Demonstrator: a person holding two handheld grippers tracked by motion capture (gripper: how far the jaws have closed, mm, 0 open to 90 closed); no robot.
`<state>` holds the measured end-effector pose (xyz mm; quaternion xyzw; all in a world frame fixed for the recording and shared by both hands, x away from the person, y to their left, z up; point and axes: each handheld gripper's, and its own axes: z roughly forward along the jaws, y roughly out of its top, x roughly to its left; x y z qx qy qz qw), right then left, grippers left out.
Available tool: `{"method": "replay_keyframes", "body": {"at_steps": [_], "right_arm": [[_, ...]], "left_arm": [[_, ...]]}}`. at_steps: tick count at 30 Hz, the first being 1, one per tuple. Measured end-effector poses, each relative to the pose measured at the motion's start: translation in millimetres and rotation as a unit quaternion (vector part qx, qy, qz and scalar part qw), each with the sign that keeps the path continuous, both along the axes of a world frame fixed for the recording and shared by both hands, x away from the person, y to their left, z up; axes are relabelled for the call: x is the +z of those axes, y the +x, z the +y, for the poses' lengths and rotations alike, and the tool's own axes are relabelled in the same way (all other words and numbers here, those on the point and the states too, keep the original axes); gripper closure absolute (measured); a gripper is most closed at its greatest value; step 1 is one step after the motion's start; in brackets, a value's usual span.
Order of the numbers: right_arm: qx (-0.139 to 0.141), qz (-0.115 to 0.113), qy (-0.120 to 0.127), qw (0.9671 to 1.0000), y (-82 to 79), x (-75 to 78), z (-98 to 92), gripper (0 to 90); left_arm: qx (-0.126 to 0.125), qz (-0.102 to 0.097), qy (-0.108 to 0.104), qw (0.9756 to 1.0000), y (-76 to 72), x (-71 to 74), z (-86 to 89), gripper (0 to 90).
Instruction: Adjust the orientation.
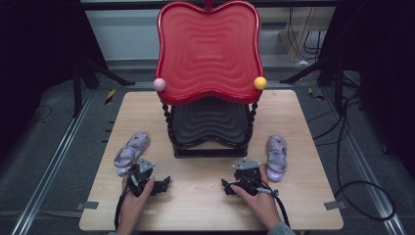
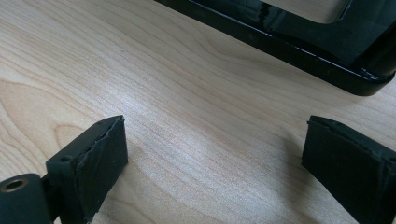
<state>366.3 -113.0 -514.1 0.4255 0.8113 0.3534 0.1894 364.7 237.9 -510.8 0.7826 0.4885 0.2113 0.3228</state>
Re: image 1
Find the aluminium floor rail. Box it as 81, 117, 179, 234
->
10, 89, 96, 235
321, 87, 408, 235

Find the thin black floor cable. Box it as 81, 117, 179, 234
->
26, 104, 54, 125

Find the grey tape piece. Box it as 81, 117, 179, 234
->
75, 201, 100, 211
323, 200, 346, 212

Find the red and black two-tier rack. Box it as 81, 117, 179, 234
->
153, 0, 268, 160

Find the person's left hand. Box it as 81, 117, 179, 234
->
117, 177, 156, 226

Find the purple child sandal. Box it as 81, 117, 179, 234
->
113, 131, 151, 177
265, 134, 289, 183

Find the thick black floor cable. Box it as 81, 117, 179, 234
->
335, 93, 397, 222

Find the person's right hand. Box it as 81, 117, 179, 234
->
229, 164, 282, 230

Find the black curtain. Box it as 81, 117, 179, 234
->
0, 0, 109, 161
317, 0, 415, 180

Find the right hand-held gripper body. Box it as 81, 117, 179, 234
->
231, 158, 262, 197

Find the yellow and black tape strip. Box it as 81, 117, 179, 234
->
307, 87, 326, 102
104, 88, 116, 106

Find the black metal stand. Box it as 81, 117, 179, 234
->
279, 53, 361, 115
71, 53, 136, 119

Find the beige cabinet with cables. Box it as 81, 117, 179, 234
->
279, 6, 328, 64

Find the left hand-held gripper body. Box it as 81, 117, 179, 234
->
125, 157, 157, 197

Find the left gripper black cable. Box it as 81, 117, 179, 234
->
114, 188, 131, 230

